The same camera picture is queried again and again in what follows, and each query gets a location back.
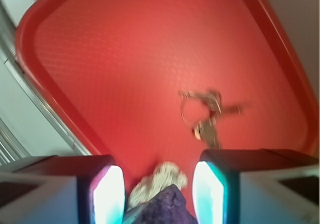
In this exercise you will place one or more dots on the brown rock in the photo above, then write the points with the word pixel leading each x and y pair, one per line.
pixel 167 207

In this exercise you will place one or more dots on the crumpled white paper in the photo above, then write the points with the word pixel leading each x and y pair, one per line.
pixel 164 175

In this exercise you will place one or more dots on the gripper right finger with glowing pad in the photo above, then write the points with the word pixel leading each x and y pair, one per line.
pixel 256 186

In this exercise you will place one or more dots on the red plastic tray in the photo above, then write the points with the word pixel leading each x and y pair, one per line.
pixel 112 70

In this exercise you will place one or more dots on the bunch of keys on ring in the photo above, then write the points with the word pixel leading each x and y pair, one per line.
pixel 200 111

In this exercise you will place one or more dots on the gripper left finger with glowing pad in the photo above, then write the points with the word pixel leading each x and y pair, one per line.
pixel 62 190

